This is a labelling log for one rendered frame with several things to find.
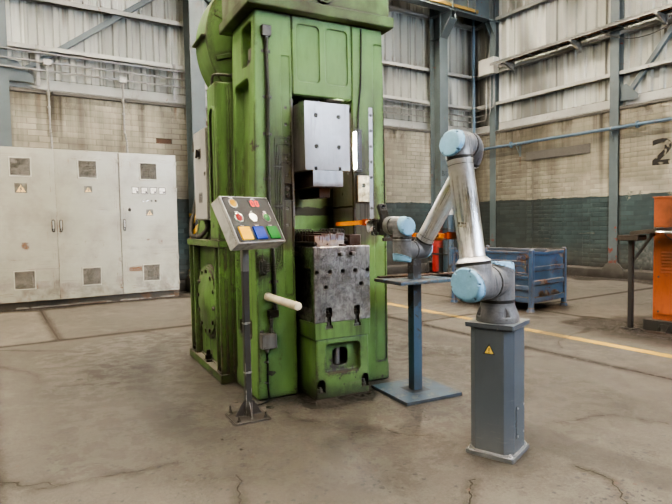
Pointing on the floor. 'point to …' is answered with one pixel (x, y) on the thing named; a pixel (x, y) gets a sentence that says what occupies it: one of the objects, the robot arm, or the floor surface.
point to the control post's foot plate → (248, 414)
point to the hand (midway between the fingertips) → (368, 221)
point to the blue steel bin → (531, 273)
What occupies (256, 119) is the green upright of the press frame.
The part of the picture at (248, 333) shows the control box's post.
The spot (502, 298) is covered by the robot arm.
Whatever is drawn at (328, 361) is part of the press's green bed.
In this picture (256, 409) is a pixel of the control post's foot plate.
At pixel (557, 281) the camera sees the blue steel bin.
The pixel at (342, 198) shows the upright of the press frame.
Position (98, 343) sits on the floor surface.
